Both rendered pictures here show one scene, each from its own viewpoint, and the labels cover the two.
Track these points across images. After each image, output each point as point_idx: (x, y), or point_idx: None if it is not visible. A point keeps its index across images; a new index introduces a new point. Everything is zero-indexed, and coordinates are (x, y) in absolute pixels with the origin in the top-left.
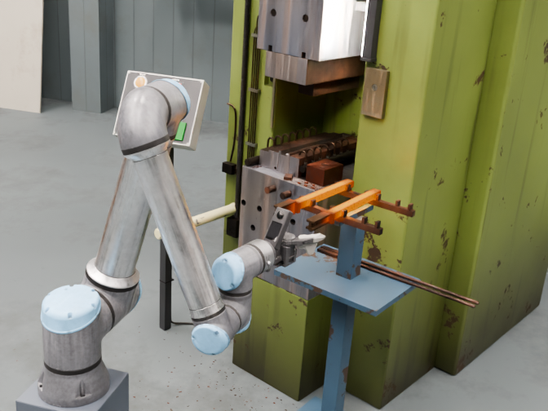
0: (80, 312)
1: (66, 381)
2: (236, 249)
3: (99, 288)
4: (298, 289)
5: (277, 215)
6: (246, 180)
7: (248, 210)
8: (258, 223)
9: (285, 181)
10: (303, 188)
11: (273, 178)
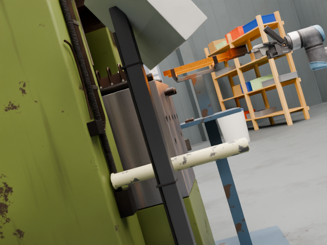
0: None
1: None
2: (305, 28)
3: None
4: (193, 173)
5: (271, 28)
6: (159, 94)
7: (170, 125)
8: (174, 133)
9: (163, 83)
10: (166, 85)
11: (161, 84)
